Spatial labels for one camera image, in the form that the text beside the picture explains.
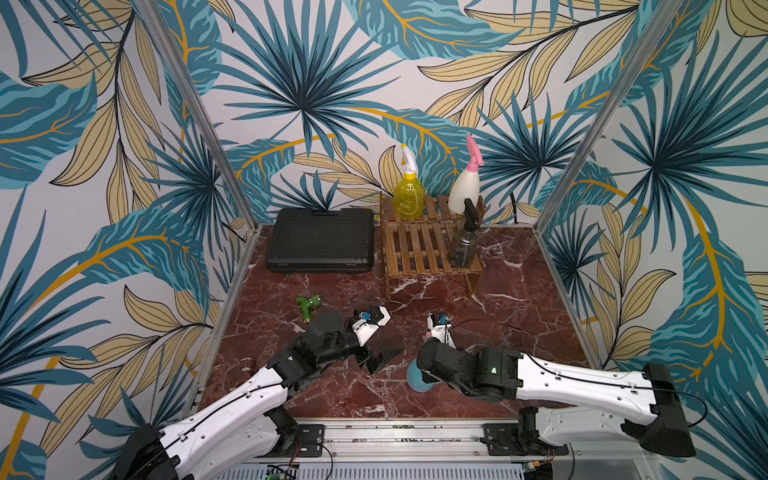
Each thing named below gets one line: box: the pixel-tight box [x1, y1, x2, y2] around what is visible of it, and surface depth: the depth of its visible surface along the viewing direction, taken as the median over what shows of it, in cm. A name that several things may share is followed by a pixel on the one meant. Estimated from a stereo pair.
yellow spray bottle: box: [393, 143, 427, 221], surface depth 81 cm
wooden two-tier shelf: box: [379, 191, 485, 299], surface depth 92 cm
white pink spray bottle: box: [448, 135, 484, 215], surface depth 82 cm
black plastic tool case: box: [266, 208, 374, 274], surface depth 109 cm
